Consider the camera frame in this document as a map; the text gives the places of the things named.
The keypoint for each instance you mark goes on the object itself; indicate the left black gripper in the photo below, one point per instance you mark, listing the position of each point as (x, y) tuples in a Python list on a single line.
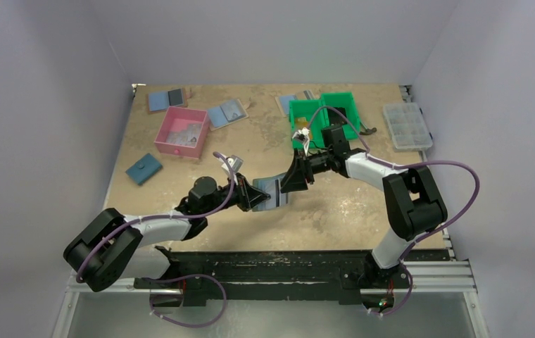
[(248, 196)]

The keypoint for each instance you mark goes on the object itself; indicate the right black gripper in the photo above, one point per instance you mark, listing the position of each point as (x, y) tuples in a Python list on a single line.
[(305, 167)]

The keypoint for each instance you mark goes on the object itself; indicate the green card holder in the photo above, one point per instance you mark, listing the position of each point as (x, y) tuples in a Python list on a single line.
[(272, 187)]

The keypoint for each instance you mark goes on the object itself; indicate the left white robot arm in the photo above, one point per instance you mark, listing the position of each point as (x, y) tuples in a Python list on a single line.
[(102, 253)]

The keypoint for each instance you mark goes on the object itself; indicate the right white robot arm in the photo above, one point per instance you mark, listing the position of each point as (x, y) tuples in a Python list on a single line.
[(413, 202)]

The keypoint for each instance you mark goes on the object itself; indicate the blue card behind bin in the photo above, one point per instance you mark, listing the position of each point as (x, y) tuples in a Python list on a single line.
[(283, 101)]

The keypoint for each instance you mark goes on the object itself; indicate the cards in pink box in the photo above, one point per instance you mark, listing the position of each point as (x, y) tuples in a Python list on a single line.
[(188, 136)]

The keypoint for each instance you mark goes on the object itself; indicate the dark blue card holder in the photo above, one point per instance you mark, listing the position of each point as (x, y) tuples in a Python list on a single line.
[(144, 169)]

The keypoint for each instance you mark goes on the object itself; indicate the yellow item in bin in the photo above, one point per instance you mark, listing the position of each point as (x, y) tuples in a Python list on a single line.
[(301, 124)]

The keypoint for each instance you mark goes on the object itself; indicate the left green bin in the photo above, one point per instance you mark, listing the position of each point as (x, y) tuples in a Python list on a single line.
[(307, 109)]

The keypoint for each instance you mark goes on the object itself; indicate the green bin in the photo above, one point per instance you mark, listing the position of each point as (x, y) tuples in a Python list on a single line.
[(307, 109), (345, 103)]

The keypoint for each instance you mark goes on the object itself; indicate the dark tool beside bin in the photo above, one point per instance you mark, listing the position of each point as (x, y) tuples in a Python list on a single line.
[(364, 130)]

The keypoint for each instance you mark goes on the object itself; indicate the right green bin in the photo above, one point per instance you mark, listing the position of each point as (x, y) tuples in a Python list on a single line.
[(345, 103)]

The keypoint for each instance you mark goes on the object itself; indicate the pink open box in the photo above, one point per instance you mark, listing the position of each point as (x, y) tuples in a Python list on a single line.
[(176, 118)]

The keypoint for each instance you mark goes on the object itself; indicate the clear compartment organizer box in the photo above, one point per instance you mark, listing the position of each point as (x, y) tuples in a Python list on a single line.
[(406, 126)]

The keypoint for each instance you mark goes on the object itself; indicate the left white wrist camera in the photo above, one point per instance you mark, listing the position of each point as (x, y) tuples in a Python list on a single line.
[(235, 163)]

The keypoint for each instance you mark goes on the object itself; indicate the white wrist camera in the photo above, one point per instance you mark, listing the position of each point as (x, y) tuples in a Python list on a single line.
[(301, 137), (235, 163)]

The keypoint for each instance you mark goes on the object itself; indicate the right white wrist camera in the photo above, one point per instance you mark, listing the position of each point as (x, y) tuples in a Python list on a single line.
[(301, 137)]

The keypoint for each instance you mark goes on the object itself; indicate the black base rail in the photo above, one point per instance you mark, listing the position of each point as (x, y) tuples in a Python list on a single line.
[(339, 276)]

